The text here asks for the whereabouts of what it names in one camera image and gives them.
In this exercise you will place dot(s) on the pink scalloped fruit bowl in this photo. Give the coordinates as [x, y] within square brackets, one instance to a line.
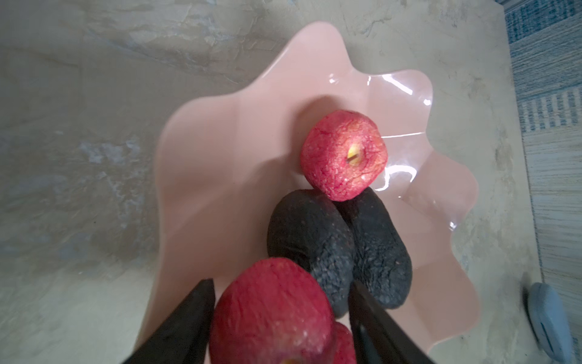
[224, 162]

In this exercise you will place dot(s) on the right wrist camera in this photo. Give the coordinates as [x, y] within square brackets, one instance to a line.
[550, 322]

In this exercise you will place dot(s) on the red apple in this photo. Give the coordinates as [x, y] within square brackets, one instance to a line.
[273, 312]
[345, 351]
[343, 154]

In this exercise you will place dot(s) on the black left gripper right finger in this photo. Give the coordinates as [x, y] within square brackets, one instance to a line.
[377, 337]

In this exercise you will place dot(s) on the red apple front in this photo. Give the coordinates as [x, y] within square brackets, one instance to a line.
[273, 312]

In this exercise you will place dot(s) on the dark avocado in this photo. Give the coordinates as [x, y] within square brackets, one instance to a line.
[382, 262]
[307, 228]

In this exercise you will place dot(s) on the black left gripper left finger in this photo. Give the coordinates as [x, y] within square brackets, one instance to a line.
[184, 336]

